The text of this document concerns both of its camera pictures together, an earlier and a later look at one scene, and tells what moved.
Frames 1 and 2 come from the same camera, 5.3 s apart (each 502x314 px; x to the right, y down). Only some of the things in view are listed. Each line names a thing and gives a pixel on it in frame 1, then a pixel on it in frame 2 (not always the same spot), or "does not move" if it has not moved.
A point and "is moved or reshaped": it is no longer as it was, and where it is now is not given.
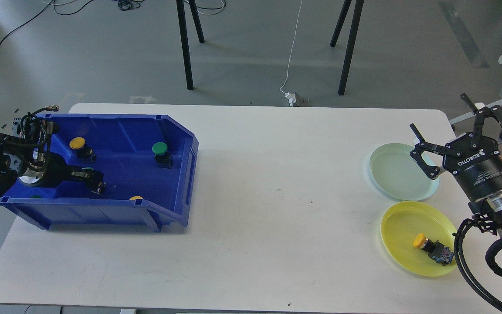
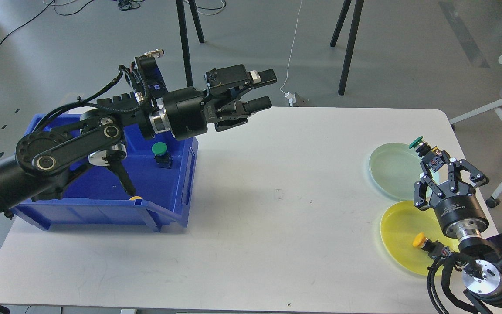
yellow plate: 400,224 does not move
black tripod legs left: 181,14 does not move
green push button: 164,160 does not move
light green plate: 397,174 does not move
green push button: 94,180 is moved or reshaped
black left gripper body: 46,169 -> 185,116
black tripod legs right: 354,25 does not move
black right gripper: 482,171 -> 461,214
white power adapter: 292,98 does not move
